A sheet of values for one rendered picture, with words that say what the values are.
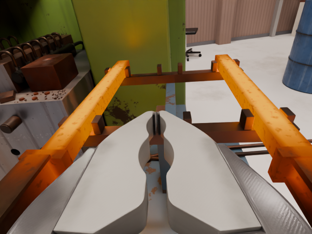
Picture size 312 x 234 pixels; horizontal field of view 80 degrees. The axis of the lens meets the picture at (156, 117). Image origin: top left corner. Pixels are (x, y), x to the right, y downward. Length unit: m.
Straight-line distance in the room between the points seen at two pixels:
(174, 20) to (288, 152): 0.91
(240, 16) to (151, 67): 4.78
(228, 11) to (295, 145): 4.74
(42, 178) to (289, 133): 0.25
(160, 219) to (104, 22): 0.52
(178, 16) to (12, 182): 0.95
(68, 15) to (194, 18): 4.02
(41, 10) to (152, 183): 0.86
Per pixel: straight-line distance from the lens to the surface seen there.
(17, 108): 0.56
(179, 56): 1.07
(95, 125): 0.26
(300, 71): 2.74
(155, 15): 0.59
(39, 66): 0.55
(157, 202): 0.48
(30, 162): 0.21
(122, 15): 0.59
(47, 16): 1.05
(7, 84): 0.62
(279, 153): 0.20
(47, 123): 0.55
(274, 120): 0.25
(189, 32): 3.73
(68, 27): 1.02
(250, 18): 5.46
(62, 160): 0.21
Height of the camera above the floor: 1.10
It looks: 33 degrees down
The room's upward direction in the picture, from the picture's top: 6 degrees counter-clockwise
